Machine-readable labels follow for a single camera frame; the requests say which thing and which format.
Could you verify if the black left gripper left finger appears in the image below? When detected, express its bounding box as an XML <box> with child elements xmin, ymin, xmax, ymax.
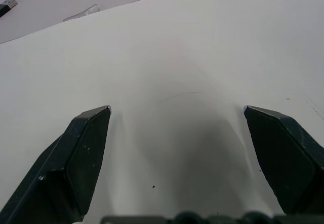
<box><xmin>0</xmin><ymin>105</ymin><xmax>112</xmax><ymax>224</ymax></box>

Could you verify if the black and silver bracket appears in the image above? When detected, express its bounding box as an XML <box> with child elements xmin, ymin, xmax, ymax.
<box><xmin>0</xmin><ymin>0</ymin><xmax>20</xmax><ymax>18</ymax></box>

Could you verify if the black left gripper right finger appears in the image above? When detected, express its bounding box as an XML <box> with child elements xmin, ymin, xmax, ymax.
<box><xmin>242</xmin><ymin>105</ymin><xmax>324</xmax><ymax>216</ymax></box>

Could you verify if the clear plastic piece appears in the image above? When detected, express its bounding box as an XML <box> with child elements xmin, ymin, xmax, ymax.
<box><xmin>63</xmin><ymin>4</ymin><xmax>101</xmax><ymax>22</ymax></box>

